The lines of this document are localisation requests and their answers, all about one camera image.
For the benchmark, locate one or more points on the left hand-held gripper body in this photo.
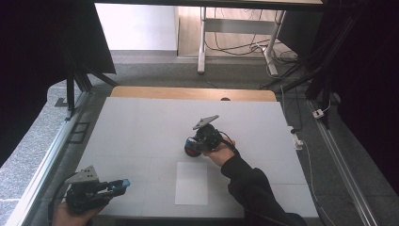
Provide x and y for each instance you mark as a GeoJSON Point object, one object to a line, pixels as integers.
{"type": "Point", "coordinates": [83, 191]}

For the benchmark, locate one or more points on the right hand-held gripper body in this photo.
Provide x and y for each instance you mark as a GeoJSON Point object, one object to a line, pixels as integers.
{"type": "Point", "coordinates": [208, 135]}

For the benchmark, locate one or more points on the black red round container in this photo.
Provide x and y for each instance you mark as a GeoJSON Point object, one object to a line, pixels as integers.
{"type": "Point", "coordinates": [192, 153]}

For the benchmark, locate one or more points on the small blue block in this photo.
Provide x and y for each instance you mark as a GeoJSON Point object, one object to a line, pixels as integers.
{"type": "Point", "coordinates": [125, 183]}

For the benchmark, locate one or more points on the person's right hand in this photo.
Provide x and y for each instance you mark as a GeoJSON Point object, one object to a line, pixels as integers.
{"type": "Point", "coordinates": [221, 155]}

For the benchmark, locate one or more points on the person's left hand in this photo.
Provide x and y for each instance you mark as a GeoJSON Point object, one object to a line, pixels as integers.
{"type": "Point", "coordinates": [70, 218]}

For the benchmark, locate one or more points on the white paper sheet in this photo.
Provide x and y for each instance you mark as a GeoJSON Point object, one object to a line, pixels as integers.
{"type": "Point", "coordinates": [191, 185]}

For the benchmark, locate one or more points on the wooden table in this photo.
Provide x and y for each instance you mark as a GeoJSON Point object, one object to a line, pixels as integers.
{"type": "Point", "coordinates": [188, 93]}

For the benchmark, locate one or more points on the white table cover board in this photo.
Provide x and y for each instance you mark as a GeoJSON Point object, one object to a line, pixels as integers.
{"type": "Point", "coordinates": [141, 132]}

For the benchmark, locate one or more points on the white power strip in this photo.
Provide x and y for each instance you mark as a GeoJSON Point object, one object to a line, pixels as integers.
{"type": "Point", "coordinates": [296, 141]}

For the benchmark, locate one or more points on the black metal stand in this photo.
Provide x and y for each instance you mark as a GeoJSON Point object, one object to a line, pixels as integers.
{"type": "Point", "coordinates": [323, 69]}
{"type": "Point", "coordinates": [70, 88]}

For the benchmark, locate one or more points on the white power adapter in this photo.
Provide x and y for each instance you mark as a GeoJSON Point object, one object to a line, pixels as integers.
{"type": "Point", "coordinates": [318, 113]}

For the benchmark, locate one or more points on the black curtain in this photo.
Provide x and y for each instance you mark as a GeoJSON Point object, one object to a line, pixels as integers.
{"type": "Point", "coordinates": [370, 78]}
{"type": "Point", "coordinates": [28, 62]}

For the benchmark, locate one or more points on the aluminium rail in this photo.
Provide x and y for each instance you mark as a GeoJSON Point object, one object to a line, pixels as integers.
{"type": "Point", "coordinates": [47, 160]}
{"type": "Point", "coordinates": [345, 175]}

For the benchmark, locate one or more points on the white desk frame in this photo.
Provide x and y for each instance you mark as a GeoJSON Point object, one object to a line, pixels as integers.
{"type": "Point", "coordinates": [238, 26]}

